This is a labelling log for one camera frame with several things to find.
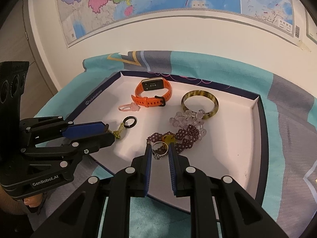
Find black ring with gold charm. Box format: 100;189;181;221
105;115;138;141

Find pink translucent ring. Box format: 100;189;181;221
118;102;141;113

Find silver ring with stone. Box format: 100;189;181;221
151;141;170;160

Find orange smart watch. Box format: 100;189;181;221
131;77;172;107

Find purple beaded bracelet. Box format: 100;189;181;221
146;124;201;154

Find clear crystal bead bracelet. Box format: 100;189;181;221
169;108;207;138

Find person's left hand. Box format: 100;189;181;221
0;187;47;215

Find dark blue tray box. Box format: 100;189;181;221
67;71;269;203

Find wooden wardrobe door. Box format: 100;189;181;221
1;0;57;121

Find teal grey patterned bedsheet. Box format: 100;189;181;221
36;51;316;237

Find colourful wall map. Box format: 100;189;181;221
56;0;300;45

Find white wall socket left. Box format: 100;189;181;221
305;10;317;44

